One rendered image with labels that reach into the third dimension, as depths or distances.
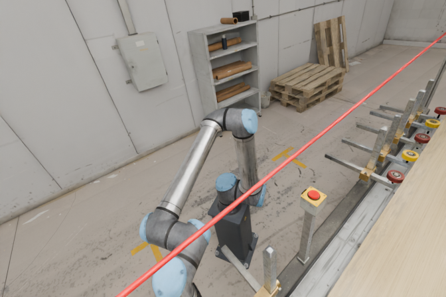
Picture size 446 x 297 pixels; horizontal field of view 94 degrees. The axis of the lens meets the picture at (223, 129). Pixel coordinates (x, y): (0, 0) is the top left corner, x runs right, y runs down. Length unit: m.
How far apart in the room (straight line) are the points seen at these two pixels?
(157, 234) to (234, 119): 0.56
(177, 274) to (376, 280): 0.81
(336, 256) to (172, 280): 1.04
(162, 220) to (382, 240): 0.98
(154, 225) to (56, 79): 2.35
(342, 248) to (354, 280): 0.40
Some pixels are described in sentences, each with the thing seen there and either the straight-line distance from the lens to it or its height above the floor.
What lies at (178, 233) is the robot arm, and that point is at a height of 1.33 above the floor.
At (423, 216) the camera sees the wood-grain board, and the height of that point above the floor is 0.90.
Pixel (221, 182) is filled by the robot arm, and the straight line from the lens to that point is 1.44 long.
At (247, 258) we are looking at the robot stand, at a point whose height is 0.02.
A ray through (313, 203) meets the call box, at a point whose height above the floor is 1.22.
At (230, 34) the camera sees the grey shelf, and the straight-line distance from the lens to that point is 3.52.
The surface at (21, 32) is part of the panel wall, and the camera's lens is 2.85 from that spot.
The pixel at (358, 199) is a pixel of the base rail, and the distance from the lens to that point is 1.66.
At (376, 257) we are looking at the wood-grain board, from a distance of 1.23.
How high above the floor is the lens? 1.92
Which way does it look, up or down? 33 degrees down
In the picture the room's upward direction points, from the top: 9 degrees counter-clockwise
